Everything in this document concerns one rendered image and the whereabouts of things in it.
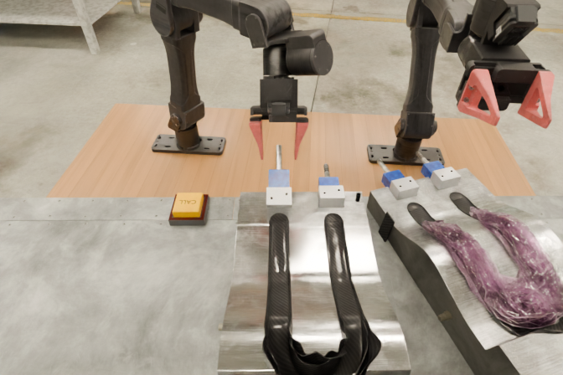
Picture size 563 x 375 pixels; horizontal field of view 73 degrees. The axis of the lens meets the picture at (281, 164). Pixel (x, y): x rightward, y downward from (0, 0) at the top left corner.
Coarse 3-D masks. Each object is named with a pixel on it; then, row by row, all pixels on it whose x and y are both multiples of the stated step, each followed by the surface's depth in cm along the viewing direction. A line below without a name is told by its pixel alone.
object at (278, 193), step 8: (280, 152) 79; (280, 160) 79; (280, 168) 78; (272, 176) 77; (280, 176) 77; (288, 176) 77; (272, 184) 77; (280, 184) 77; (288, 184) 77; (272, 192) 75; (280, 192) 75; (288, 192) 75; (272, 200) 75; (280, 200) 75; (288, 200) 75
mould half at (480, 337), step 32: (384, 192) 86; (448, 192) 86; (480, 192) 86; (416, 224) 78; (480, 224) 75; (544, 224) 73; (416, 256) 72; (448, 256) 68; (448, 288) 64; (480, 320) 62; (480, 352) 59; (512, 352) 54; (544, 352) 54
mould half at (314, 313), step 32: (256, 192) 81; (352, 192) 81; (256, 224) 74; (320, 224) 74; (352, 224) 74; (256, 256) 69; (320, 256) 69; (352, 256) 69; (256, 288) 64; (320, 288) 64; (224, 320) 56; (256, 320) 56; (320, 320) 56; (384, 320) 56; (224, 352) 52; (256, 352) 52; (320, 352) 52; (384, 352) 52
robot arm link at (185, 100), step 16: (176, 16) 76; (192, 16) 79; (176, 32) 77; (192, 32) 82; (176, 48) 81; (192, 48) 84; (176, 64) 85; (192, 64) 87; (176, 80) 88; (192, 80) 89; (176, 96) 91; (192, 96) 92; (176, 112) 95; (192, 112) 95
